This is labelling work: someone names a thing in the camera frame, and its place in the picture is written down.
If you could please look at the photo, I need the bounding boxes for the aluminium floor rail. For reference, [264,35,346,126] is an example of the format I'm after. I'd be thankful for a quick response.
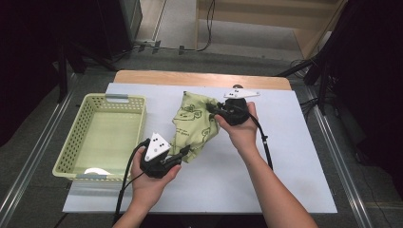
[0,74,79,220]
[305,86,374,228]

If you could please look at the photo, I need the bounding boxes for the black metal stand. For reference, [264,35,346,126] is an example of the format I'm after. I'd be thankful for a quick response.
[56,41,119,105]
[275,47,337,117]

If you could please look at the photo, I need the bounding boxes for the pale green plastic basket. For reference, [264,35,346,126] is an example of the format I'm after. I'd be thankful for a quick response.
[51,93,147,184]

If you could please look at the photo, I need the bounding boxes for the black hanging cable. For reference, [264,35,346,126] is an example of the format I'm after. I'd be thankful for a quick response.
[195,0,217,53]

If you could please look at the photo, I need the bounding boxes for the green printed baby romper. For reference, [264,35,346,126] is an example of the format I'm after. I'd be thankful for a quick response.
[170,90,221,164]

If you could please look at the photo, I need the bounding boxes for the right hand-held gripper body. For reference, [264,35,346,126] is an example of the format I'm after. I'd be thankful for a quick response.
[221,88,261,127]

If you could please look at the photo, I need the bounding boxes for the dark cabinet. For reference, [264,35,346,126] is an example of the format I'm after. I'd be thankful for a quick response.
[94,0,144,61]

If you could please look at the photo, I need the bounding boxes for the white board sheet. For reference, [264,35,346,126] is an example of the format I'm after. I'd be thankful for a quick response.
[62,83,337,214]

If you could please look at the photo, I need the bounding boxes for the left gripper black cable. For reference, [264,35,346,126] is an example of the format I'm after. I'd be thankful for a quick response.
[113,137,152,222]

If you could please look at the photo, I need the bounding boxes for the black floor cable connectors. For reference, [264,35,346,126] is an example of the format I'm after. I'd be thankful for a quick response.
[132,39,186,56]

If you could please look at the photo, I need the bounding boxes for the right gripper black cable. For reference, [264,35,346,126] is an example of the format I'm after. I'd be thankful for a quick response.
[248,112,275,171]

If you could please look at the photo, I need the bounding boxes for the light wooden shelf unit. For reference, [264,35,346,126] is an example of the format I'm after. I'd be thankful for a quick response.
[194,0,350,60]

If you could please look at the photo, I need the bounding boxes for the person's left hand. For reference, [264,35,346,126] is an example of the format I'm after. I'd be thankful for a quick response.
[129,146,182,207]

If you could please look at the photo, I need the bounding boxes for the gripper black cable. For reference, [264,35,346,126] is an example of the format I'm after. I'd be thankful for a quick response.
[248,112,275,171]
[113,137,152,222]

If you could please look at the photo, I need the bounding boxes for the bundle of black floor cables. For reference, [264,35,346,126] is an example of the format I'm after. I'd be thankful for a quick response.
[298,96,321,122]

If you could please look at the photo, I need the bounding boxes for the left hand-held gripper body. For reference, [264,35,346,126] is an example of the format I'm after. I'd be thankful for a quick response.
[139,131,182,180]

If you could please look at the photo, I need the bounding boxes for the person's right hand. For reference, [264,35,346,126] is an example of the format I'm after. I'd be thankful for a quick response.
[214,101,259,157]

